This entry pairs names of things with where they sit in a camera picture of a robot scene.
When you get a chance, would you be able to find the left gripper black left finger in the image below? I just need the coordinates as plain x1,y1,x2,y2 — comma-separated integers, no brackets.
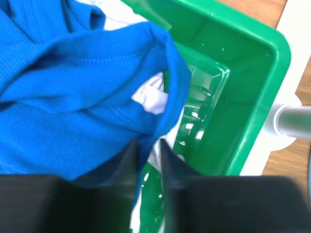
0,139,138,233

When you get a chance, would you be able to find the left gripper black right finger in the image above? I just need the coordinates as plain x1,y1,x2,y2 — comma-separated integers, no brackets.
161,142,311,233

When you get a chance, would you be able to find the blue tank top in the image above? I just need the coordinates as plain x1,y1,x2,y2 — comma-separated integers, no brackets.
0,0,191,180

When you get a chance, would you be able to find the left metal rack pole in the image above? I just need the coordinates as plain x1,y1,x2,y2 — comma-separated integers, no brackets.
276,106,311,141

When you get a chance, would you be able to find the green plastic tray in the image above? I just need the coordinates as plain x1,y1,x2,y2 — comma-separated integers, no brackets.
126,0,291,233

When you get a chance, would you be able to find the left white rack foot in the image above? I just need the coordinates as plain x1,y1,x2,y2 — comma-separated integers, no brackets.
240,0,311,176

